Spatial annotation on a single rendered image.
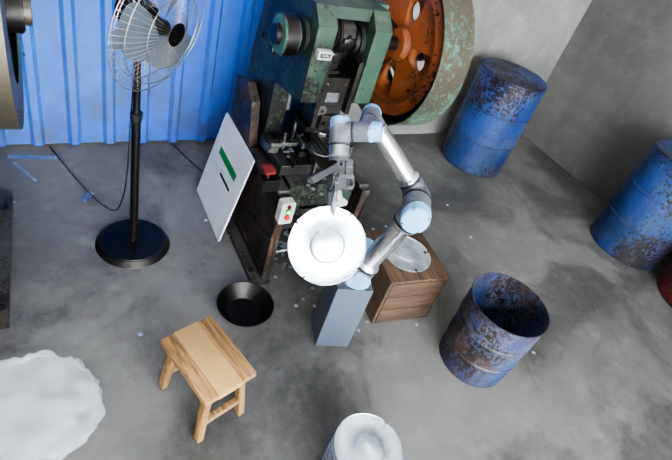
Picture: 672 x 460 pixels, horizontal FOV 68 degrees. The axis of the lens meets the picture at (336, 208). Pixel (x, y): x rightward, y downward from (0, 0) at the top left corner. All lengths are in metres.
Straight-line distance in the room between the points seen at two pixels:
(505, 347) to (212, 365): 1.40
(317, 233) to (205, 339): 0.72
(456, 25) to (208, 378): 1.81
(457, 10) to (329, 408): 1.91
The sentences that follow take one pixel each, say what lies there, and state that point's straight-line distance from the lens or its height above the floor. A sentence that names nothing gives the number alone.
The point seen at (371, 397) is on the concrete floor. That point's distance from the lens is 2.64.
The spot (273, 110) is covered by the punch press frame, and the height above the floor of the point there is 0.84.
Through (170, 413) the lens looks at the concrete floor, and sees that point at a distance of 2.42.
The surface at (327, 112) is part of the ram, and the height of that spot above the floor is 0.98.
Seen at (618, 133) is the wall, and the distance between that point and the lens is 5.29.
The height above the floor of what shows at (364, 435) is 0.25.
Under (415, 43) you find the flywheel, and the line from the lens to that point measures 2.60.
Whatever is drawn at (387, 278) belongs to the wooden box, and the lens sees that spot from 2.69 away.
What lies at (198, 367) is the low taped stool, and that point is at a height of 0.33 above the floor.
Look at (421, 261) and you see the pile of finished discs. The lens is 2.86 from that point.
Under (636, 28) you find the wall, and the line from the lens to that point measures 5.30.
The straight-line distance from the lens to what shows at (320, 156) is 2.57.
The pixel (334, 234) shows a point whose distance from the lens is 1.81.
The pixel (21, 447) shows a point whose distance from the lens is 2.25.
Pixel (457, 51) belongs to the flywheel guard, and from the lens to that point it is 2.39.
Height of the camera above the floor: 2.13
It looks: 37 degrees down
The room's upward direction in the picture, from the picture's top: 19 degrees clockwise
